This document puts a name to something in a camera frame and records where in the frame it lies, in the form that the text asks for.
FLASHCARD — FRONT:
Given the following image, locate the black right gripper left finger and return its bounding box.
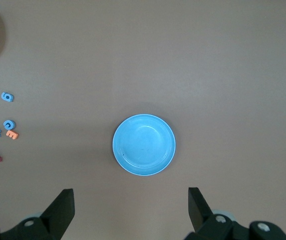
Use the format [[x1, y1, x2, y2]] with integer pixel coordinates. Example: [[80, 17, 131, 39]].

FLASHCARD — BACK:
[[0, 188, 75, 240]]

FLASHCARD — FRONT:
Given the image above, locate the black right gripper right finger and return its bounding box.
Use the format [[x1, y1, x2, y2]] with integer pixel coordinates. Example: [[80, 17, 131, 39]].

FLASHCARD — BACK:
[[187, 186, 286, 240]]

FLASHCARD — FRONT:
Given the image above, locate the blue letter C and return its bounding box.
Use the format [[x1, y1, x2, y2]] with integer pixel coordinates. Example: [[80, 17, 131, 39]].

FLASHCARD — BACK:
[[3, 119, 16, 131]]

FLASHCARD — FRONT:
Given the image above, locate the blue digit six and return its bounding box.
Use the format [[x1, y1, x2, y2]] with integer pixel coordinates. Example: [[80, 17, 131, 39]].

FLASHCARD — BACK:
[[1, 91, 14, 103]]

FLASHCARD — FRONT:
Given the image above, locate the orange letter E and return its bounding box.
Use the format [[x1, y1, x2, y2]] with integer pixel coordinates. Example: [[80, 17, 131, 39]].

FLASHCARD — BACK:
[[6, 129, 19, 140]]

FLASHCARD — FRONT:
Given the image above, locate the blue plate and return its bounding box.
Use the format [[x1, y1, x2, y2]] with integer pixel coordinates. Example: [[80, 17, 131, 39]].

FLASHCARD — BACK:
[[112, 113, 176, 177]]

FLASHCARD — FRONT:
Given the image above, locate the brown table cover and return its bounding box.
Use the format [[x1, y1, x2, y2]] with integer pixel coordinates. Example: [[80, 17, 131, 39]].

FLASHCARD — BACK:
[[0, 0, 286, 240]]

